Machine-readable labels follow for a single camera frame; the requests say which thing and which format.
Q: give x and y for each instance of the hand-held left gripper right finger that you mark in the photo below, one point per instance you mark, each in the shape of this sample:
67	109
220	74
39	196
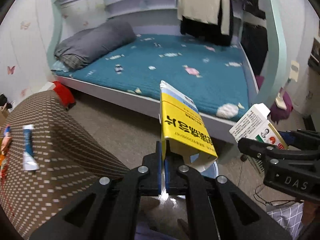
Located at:
167	177

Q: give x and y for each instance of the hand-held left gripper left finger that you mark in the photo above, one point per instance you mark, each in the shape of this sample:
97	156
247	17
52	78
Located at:
158	170

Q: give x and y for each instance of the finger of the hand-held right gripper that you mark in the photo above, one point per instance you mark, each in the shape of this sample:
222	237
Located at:
255	148
290	138

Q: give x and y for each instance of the white medicine box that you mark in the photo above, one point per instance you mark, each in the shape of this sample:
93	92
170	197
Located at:
250	122

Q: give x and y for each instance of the yellow medicine box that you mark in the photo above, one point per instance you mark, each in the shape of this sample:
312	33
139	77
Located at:
180	125

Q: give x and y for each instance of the person's right forearm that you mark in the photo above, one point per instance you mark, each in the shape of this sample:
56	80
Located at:
282	213

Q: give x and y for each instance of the purple stool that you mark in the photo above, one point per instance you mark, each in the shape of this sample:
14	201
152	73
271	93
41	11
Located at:
277	112

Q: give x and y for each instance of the person's leg purple trousers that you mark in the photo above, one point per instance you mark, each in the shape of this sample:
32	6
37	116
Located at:
150	233

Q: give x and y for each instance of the round table dotted brown tablecloth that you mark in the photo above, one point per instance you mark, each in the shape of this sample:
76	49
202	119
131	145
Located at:
62	155

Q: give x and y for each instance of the black suitcase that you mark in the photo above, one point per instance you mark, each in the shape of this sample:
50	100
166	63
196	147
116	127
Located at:
255	47

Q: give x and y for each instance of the teal candy print bed sheet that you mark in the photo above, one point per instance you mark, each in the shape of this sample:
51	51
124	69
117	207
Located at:
162	72

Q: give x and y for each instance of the red bench white top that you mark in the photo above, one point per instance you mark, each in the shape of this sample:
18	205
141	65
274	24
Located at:
63	93

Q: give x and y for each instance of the black hanging garment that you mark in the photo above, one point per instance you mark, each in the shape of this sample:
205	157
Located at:
200	30

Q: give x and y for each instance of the blue white toothpaste tube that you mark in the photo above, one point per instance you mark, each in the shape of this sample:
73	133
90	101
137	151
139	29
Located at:
28	145

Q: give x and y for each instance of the black hanging jacket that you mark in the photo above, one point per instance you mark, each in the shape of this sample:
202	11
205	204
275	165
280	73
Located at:
252	2

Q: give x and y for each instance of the grey duvet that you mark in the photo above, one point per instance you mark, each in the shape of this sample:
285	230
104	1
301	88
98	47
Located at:
100	40

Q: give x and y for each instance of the blue checkered pillow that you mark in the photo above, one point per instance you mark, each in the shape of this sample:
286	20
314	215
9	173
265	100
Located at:
58	66

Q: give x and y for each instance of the orange red snack wrapper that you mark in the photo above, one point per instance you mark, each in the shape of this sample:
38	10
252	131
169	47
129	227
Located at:
5	145

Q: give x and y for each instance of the cream sweater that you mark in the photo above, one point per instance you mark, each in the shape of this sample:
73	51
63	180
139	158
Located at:
200	2

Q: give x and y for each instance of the black bag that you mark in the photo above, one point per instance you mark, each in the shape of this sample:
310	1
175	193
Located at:
5	102

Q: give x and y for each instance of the white wardrobe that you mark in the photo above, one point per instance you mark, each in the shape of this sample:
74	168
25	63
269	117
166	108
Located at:
30	50

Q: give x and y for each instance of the pink butterfly sticker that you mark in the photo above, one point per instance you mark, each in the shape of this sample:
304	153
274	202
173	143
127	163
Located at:
11	69

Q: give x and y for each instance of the pale butterfly sticker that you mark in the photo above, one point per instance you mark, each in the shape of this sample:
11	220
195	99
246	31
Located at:
25	25

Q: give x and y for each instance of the mint bunk bed frame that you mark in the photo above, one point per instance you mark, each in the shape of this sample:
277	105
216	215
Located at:
125	96

